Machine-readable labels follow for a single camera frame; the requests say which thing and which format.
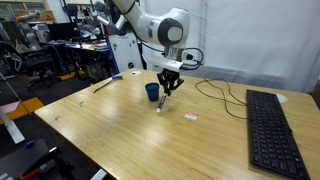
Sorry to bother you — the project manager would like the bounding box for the red white sticker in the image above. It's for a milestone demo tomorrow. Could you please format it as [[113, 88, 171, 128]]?
[[183, 111, 200, 121]]

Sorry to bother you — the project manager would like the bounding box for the grey aluminium bar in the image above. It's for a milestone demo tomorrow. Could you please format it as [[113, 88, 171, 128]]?
[[0, 107, 27, 145]]

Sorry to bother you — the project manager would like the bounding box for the orange floor mat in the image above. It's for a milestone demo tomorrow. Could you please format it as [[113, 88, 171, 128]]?
[[0, 96, 45, 122]]

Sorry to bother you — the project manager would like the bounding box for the white cloth backdrop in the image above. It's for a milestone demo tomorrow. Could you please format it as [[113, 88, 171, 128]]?
[[139, 0, 320, 95]]

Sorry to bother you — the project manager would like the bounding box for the black computer monitor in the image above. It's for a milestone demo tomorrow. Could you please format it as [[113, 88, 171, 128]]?
[[46, 22, 81, 43]]

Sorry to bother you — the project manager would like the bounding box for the blue plastic cup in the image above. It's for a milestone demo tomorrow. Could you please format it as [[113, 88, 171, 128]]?
[[144, 82, 161, 103]]

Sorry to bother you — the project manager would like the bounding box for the small blue object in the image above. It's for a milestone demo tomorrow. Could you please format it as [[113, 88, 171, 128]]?
[[22, 139, 36, 150]]

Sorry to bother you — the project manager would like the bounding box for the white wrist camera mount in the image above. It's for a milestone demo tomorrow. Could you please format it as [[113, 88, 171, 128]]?
[[146, 57, 184, 73]]

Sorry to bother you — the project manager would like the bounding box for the thin black table cable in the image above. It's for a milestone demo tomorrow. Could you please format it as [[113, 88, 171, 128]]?
[[194, 77, 250, 121]]

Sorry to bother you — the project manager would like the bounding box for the white round pad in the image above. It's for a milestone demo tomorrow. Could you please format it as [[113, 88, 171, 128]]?
[[275, 92, 290, 105]]

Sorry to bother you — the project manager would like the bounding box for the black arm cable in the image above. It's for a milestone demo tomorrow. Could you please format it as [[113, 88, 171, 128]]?
[[131, 28, 205, 72]]

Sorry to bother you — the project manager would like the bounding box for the black office chair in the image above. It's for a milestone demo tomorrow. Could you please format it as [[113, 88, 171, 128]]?
[[13, 45, 57, 92]]

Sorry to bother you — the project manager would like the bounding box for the cluttered dark desk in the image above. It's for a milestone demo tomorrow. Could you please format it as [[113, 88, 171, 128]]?
[[46, 38, 113, 81]]

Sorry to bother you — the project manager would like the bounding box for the black computer keyboard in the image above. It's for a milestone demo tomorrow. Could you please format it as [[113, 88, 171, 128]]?
[[245, 88, 312, 180]]

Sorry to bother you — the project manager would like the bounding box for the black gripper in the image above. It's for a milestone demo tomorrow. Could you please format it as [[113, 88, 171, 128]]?
[[156, 68, 185, 98]]

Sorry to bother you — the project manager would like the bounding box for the black Expo marker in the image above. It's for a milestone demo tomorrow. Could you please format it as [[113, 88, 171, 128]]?
[[155, 93, 169, 114]]

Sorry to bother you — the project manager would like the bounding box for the white cabinet with blue edge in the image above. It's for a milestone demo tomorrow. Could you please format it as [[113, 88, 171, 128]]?
[[106, 32, 145, 73]]

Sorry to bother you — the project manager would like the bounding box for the blue handled black tool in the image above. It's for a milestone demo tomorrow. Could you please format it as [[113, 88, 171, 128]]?
[[92, 74, 124, 95]]

